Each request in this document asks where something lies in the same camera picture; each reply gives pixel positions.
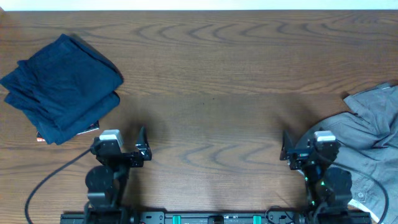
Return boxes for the grey shorts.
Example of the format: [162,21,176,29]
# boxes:
[295,83,397,223]

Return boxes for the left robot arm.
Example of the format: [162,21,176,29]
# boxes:
[83,127,152,224]

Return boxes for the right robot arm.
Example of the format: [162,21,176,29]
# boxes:
[280,131,354,224]

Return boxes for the small card under garment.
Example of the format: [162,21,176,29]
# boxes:
[36,121,100,142]

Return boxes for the folded dark navy garment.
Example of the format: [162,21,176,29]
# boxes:
[1,34,123,145]

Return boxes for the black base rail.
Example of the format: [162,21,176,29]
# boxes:
[60,210,372,224]

